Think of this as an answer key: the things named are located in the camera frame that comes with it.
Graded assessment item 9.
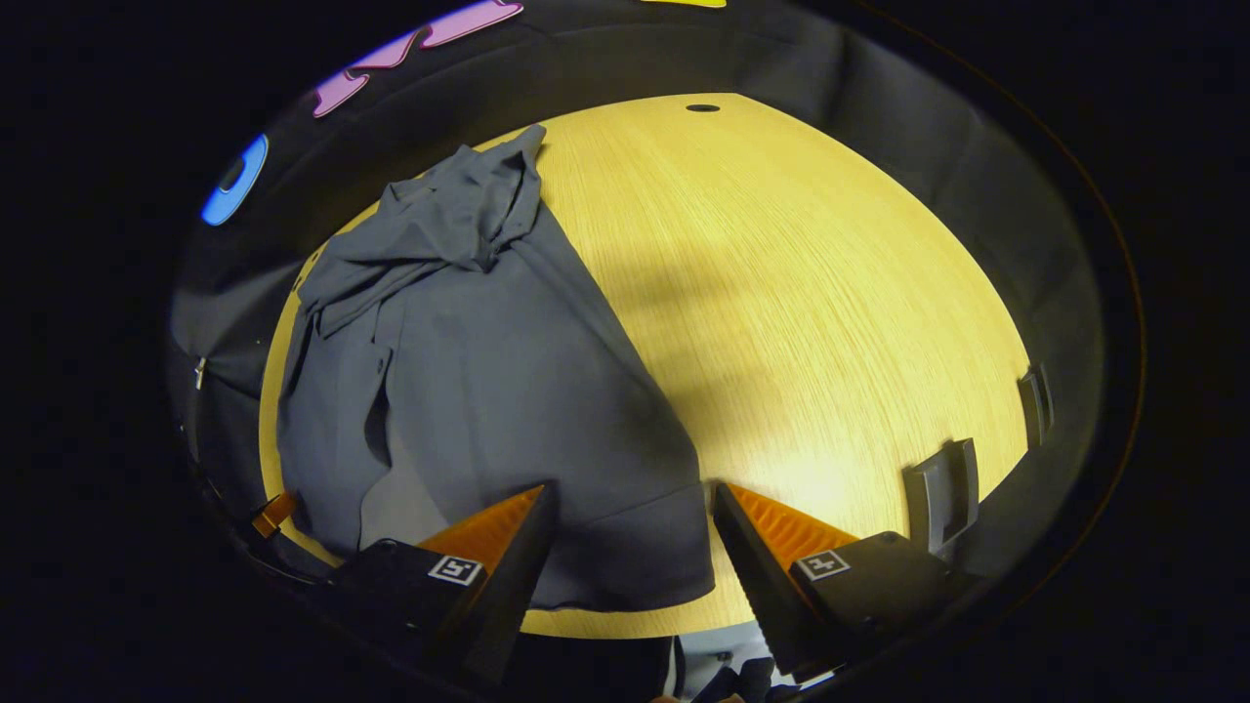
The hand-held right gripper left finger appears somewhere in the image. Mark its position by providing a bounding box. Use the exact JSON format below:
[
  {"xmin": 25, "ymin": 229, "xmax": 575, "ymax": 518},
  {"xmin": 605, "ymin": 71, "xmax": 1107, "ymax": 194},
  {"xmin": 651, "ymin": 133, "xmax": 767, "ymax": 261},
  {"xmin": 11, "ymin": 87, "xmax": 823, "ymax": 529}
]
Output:
[{"xmin": 322, "ymin": 483, "xmax": 559, "ymax": 689}]

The person's light clothing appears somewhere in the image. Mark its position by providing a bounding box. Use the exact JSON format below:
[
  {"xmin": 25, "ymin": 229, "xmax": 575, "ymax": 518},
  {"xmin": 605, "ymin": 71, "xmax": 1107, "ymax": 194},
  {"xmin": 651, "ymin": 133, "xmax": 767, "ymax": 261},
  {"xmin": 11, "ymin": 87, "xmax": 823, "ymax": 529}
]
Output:
[{"xmin": 674, "ymin": 625, "xmax": 831, "ymax": 703}]

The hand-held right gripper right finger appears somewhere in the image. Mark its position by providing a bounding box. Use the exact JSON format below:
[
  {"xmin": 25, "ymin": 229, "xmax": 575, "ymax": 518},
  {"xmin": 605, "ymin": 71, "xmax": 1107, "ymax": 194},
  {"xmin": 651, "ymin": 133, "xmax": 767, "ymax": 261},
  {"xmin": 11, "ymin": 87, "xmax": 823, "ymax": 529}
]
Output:
[{"xmin": 711, "ymin": 481, "xmax": 979, "ymax": 684}]

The grey table clamp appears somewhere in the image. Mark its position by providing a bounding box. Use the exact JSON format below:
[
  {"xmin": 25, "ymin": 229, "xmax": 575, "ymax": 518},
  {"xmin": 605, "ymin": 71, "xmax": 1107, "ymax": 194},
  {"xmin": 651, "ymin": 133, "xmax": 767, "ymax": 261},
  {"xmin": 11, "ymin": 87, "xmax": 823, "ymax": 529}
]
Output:
[
  {"xmin": 1016, "ymin": 363, "xmax": 1057, "ymax": 450},
  {"xmin": 901, "ymin": 437, "xmax": 980, "ymax": 559}
]

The grey button shirt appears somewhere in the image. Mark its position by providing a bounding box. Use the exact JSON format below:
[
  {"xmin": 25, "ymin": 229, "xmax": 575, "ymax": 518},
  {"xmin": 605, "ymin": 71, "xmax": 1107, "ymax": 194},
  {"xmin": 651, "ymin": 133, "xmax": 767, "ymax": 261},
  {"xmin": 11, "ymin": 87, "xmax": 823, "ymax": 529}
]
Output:
[{"xmin": 276, "ymin": 124, "xmax": 716, "ymax": 613}]

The black backdrop cloth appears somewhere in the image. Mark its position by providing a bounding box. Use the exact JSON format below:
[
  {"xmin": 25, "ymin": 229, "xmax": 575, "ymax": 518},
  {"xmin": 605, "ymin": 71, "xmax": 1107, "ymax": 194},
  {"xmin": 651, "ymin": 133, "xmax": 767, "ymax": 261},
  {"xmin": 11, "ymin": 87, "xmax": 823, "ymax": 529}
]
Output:
[{"xmin": 166, "ymin": 0, "xmax": 1109, "ymax": 587}]

